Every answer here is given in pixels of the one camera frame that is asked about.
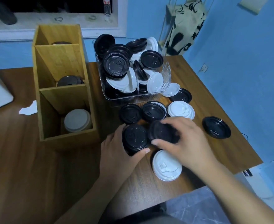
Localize person's right hand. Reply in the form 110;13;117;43
151;117;219;176

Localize person's left hand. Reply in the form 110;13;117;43
99;124;151;185

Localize white domed cup lid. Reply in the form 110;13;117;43
152;149;183;182

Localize wooden three-compartment organizer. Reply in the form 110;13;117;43
32;24;100;148

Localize pile of black and white cup lids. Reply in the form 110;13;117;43
94;34;232;140

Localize person's left forearm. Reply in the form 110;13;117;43
54;177;128;224

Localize person's right forearm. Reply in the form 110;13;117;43
195;161;274;224

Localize grey shirt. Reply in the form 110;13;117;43
137;213;186;224

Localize clear plastic container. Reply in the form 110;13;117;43
92;38;172;102

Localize crumpled white tissue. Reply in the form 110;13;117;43
19;100;38;116

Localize cream tote bag black print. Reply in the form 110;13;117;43
161;0;209;56

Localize clear plastic water bottle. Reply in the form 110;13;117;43
103;0;112;16

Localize dark glass vase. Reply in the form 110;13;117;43
0;0;18;25

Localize hanging rope shelf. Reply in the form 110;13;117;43
159;0;217;52

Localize white window frame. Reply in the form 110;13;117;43
0;0;128;42

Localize cream wall plate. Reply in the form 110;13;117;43
239;0;271;15

